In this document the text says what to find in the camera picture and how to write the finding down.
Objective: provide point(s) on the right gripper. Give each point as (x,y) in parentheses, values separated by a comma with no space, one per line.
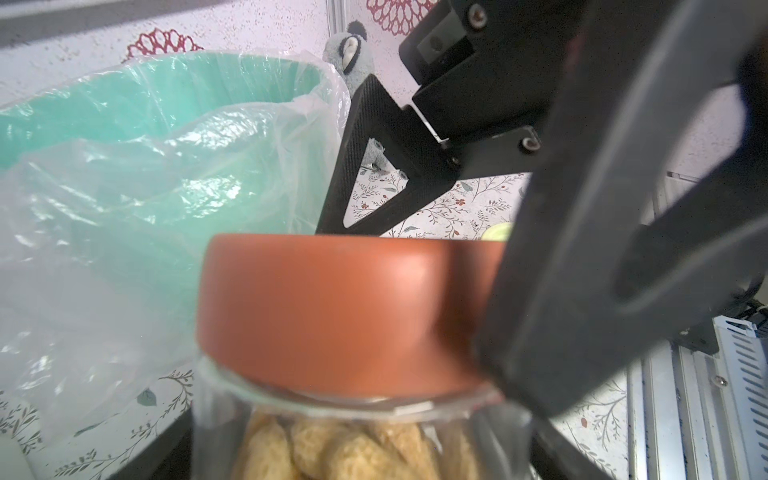
(486,72)

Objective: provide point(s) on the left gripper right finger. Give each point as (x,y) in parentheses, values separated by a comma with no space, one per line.
(584,288)

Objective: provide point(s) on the brown jar lid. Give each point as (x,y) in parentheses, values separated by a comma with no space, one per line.
(346,316)

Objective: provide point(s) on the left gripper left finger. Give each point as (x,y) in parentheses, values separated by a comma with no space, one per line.
(168,456)

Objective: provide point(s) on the green lidded peanut jar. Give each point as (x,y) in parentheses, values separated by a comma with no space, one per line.
(499,232)

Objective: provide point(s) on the aluminium rail frame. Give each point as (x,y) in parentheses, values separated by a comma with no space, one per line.
(697,405)

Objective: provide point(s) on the green trash bin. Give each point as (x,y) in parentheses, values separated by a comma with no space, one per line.
(182,146)

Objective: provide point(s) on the glass jar of peanuts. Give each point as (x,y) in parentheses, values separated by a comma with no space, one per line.
(243,430)

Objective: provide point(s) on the grey plush dog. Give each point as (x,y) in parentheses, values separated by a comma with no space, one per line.
(351,55)

